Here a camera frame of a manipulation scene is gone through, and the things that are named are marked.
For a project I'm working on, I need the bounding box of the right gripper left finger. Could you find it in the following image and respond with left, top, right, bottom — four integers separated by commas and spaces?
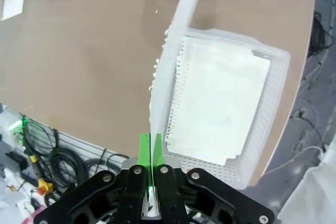
33, 133, 152, 224

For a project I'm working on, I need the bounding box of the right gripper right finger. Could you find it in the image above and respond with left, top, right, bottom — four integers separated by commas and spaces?
153, 133, 276, 224

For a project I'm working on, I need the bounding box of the white paper sheet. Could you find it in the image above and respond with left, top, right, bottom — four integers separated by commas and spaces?
147, 0, 211, 135

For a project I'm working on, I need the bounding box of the stack of white paper sheets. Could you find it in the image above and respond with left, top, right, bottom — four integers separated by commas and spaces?
164, 36, 271, 166

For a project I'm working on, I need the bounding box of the circuit board green light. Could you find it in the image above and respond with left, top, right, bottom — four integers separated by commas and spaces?
9, 118, 27, 137

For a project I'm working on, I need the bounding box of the white cloth cover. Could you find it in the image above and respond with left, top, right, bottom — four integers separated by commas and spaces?
278, 150, 336, 224

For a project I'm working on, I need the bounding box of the white perforated plastic basket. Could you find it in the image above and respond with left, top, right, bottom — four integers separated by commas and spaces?
157, 27, 291, 190

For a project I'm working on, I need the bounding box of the black cable bundle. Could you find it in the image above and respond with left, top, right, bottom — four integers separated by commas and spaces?
20, 115, 124, 209

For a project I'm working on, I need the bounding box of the yellow cable connector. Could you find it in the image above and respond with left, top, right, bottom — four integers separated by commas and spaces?
30, 153, 53, 196

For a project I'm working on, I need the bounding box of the black floor cable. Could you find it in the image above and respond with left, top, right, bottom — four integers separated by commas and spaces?
291, 11, 336, 156

